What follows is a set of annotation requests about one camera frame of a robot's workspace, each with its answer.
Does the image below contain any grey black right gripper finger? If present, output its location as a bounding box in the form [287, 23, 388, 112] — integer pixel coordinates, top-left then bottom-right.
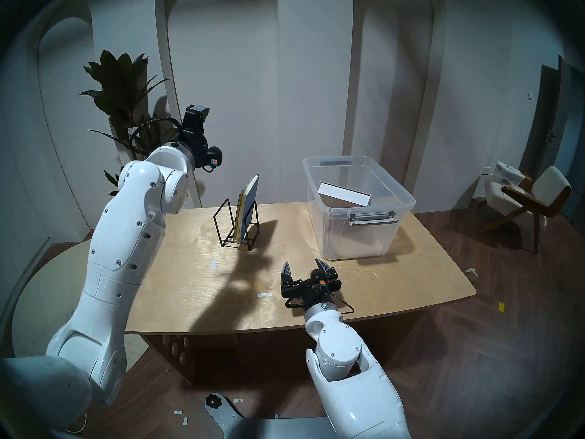
[314, 258, 342, 291]
[281, 261, 301, 293]

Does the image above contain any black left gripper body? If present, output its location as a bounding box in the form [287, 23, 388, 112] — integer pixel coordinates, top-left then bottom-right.
[177, 123, 223, 170]

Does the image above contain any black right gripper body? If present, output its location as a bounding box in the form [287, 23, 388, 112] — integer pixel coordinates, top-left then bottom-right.
[286, 270, 336, 310]

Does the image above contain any white slipcased book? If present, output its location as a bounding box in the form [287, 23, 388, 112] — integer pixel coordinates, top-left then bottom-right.
[318, 182, 372, 208]

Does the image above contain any blue paperback book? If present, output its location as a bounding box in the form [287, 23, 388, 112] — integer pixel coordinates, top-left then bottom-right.
[234, 174, 260, 244]

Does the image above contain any clear plastic storage box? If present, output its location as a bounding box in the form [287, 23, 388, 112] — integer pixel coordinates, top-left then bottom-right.
[303, 155, 416, 261]

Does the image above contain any dark green potted plant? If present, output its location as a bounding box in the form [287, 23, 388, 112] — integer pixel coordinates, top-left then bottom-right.
[79, 49, 183, 196]

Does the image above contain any white boxy device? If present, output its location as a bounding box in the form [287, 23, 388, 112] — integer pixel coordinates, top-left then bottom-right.
[493, 161, 525, 187]

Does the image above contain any white wooden armchair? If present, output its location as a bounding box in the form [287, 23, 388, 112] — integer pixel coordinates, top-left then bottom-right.
[478, 165, 572, 253]

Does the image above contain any dark grey door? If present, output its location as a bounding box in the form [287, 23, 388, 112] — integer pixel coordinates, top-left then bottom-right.
[521, 56, 585, 233]

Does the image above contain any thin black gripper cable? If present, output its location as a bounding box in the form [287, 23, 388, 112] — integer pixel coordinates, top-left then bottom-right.
[327, 291, 356, 316]

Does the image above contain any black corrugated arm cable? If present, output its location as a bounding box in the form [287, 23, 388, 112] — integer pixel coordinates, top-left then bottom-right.
[129, 117, 183, 151]

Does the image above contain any black wire book rack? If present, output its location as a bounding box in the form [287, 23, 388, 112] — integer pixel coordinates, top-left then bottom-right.
[213, 198, 260, 251]

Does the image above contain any grey metal base plate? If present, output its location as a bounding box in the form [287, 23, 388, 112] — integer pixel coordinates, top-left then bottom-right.
[204, 392, 339, 439]

